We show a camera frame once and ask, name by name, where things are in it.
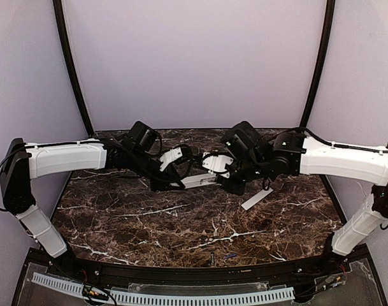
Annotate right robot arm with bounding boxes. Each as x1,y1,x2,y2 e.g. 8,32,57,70
220,121,388,256

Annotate white cable duct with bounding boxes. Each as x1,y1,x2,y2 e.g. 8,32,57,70
31,272,295,305

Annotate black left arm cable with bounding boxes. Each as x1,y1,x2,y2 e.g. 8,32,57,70
148,133,193,186

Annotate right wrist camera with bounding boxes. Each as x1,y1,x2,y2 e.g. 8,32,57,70
192,153,206,170

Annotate black left frame post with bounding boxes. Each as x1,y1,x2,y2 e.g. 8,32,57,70
52,0,94,136

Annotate white remote control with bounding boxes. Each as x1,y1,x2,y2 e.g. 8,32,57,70
182,173,217,189

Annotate black frame post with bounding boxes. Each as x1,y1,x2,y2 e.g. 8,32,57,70
299,0,336,128
52,0,94,136

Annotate black front rail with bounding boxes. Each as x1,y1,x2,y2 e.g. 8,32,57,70
62,257,337,286

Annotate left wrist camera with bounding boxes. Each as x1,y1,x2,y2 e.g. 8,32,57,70
174,144,193,165

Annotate black right frame post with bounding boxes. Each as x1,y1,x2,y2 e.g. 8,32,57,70
299,0,336,128

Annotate blue purple battery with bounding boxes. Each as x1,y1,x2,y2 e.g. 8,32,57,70
223,253,237,259

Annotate white battery cover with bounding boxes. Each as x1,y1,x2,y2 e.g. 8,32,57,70
241,188,273,210

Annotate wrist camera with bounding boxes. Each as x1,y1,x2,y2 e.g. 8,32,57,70
174,144,193,165
192,153,206,170

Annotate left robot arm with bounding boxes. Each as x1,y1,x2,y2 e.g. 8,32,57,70
0,121,189,259

